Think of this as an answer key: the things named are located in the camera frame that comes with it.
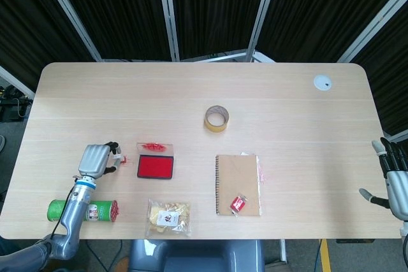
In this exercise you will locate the brown spiral notebook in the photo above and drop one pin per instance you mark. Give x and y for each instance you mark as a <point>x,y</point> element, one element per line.
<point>237,176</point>

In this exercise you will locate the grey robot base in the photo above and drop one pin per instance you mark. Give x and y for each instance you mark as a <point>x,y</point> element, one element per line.
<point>197,256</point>

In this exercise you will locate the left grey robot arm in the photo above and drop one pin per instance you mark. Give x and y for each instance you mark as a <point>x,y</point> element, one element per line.
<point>75,208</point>

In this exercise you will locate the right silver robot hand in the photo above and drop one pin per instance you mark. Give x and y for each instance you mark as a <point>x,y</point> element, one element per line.
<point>396,186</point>

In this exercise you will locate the red ink pad clear lid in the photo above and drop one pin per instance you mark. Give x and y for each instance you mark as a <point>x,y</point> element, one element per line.
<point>155,167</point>

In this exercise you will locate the white table leg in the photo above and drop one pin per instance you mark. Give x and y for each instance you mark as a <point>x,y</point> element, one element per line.
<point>283,249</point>

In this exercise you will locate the clear plastic sleeve red print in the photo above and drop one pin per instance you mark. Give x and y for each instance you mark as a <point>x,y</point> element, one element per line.
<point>262,173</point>

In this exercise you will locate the black equipment pile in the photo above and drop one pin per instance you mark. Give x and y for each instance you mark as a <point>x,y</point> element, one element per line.
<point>12,103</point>

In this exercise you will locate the yellow packing tape roll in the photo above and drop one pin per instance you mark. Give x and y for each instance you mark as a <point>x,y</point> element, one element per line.
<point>216,128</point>

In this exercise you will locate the small red stamp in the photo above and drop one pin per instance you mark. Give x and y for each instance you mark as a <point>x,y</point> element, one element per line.
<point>117,157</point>

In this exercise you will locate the red wrapped candy packet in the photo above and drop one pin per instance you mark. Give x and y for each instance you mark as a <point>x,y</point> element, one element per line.
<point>238,204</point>

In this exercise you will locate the black ribbed partition panel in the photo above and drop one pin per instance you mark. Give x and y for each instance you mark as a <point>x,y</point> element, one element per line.
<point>216,7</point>
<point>392,71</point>
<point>318,11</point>
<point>118,11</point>
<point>28,23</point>

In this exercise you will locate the green cylindrical snack can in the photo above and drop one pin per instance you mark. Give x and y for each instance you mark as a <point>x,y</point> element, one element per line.
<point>102,211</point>

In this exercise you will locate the clear bag of chips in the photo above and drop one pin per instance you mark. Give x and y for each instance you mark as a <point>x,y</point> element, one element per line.
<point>169,218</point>

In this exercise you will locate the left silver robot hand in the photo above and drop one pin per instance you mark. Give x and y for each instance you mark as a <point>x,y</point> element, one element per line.
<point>94,160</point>

